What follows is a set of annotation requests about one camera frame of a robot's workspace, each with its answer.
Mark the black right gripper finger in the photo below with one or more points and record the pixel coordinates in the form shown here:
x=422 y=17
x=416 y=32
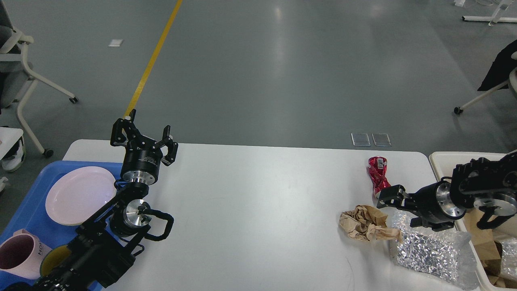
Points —
x=396 y=197
x=437 y=225

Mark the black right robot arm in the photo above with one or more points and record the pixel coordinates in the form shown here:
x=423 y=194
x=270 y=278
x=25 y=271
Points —
x=489 y=186

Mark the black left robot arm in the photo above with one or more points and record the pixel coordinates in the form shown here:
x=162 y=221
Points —
x=107 y=243

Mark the pink plastic plate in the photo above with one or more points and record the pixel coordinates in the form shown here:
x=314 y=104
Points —
x=79 y=194

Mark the crumpled brown paper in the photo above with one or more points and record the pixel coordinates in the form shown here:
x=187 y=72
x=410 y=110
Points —
x=367 y=223

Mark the white chair at left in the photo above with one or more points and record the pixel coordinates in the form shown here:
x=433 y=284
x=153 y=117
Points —
x=21 y=80

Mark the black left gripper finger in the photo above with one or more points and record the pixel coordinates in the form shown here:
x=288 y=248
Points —
x=125 y=134
x=172 y=147

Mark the crumpled silver foil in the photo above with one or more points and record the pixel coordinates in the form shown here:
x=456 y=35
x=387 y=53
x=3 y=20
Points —
x=447 y=254

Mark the dark green mug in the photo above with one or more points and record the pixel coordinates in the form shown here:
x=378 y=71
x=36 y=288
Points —
x=53 y=259

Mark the pink mug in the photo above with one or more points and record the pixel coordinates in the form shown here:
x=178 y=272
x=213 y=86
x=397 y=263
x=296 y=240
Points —
x=22 y=254

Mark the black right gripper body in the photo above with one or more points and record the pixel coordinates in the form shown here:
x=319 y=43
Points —
x=435 y=201

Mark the white side table corner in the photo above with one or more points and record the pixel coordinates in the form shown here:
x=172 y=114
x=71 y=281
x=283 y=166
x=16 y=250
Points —
x=8 y=137

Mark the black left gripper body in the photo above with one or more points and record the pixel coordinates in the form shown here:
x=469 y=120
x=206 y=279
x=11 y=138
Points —
x=141 y=165

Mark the beige plastic bin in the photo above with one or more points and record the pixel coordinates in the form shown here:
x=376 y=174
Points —
x=443 y=164

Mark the red snack wrapper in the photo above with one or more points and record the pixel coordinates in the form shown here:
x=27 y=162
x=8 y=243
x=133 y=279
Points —
x=377 y=169

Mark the white chair frame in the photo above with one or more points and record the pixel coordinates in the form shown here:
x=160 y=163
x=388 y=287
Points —
x=496 y=17

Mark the brown paper bag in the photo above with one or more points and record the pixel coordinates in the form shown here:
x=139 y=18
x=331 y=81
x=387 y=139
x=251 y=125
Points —
x=488 y=251

